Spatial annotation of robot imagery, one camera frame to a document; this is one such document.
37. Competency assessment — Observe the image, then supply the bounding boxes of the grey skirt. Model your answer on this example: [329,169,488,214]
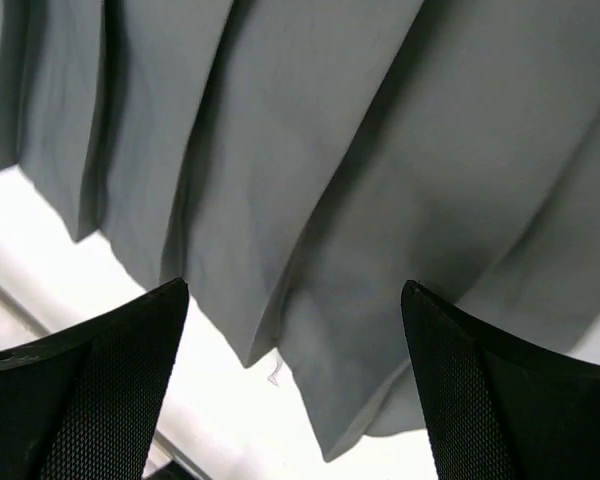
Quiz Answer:
[0,0,600,461]

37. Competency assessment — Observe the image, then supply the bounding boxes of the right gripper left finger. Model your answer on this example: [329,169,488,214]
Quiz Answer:
[0,278,188,479]

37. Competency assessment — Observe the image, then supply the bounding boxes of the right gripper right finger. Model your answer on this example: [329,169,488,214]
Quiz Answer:
[401,281,600,480]

